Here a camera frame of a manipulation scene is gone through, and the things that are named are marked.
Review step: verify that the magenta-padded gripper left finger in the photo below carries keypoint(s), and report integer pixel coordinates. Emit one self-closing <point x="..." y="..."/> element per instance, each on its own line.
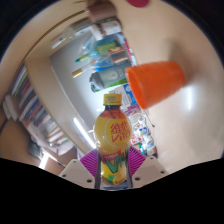
<point x="75" y="171"/>

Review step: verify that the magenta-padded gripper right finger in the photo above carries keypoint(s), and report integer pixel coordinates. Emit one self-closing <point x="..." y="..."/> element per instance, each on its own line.
<point x="151" y="170"/>

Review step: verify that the yellow drink bottle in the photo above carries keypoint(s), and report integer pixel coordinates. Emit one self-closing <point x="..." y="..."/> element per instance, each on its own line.
<point x="111" y="140"/>

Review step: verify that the wooden shelf unit with books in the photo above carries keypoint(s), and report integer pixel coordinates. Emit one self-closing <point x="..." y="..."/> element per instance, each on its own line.
<point x="36" y="110"/>

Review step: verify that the white and blue box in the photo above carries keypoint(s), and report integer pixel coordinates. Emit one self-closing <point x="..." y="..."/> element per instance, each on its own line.
<point x="128" y="95"/>

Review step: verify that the orange plastic cup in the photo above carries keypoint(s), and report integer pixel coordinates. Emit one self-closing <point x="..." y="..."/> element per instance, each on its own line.
<point x="158" y="81"/>

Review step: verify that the grey shaker bottle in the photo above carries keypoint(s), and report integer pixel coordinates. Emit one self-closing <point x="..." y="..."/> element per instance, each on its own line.
<point x="110" y="78"/>

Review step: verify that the green-capped bottle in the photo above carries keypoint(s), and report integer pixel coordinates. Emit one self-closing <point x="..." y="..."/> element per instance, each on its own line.
<point x="108" y="48"/>

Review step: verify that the clear glass bottle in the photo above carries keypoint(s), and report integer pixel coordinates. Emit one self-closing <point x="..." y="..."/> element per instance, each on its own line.
<point x="76" y="33"/>

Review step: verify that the dark-lidded glass jar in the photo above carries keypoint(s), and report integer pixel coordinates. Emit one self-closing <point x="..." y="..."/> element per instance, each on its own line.
<point x="108" y="29"/>

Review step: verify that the brown mug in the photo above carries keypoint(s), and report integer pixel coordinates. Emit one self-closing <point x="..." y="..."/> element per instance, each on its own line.
<point x="101" y="12"/>

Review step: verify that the flat round red coaster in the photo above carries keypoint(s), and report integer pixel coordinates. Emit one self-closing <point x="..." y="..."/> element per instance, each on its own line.
<point x="137" y="2"/>

